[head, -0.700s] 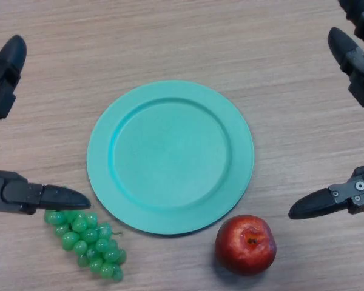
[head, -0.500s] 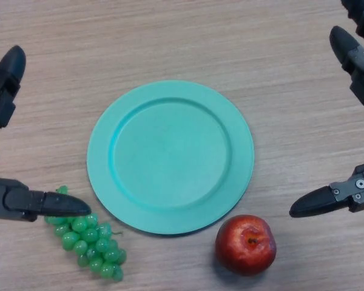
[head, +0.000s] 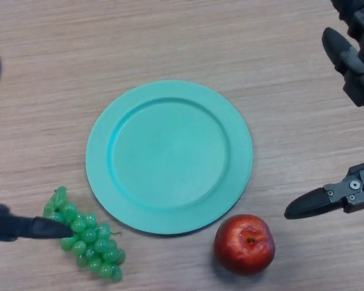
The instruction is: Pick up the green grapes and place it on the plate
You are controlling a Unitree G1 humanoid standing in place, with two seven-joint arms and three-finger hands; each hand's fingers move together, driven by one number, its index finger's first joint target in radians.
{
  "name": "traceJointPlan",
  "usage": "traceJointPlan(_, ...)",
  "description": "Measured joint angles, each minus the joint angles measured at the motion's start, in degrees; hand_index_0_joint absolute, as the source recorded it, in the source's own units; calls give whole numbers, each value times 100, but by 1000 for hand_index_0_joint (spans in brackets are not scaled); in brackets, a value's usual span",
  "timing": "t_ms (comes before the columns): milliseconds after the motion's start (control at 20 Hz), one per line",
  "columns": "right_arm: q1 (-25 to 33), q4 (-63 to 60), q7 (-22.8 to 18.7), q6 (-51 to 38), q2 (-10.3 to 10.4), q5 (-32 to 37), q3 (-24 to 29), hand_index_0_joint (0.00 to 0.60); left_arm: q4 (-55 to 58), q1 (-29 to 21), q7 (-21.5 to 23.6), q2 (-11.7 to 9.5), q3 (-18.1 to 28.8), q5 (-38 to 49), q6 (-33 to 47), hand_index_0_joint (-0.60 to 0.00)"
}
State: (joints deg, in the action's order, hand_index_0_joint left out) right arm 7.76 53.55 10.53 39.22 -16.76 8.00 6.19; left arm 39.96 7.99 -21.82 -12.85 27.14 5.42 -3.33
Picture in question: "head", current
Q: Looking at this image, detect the red apple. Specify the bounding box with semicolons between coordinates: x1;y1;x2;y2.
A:
214;214;276;276

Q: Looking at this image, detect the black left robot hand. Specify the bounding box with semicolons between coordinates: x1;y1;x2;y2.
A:
0;53;74;243

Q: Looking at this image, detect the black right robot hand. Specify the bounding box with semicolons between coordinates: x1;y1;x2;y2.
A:
283;0;364;220

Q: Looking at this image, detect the green grapes bunch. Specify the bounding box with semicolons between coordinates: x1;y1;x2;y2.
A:
42;186;127;282

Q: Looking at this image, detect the green round plate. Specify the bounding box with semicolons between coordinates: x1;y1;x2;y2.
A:
85;79;254;236

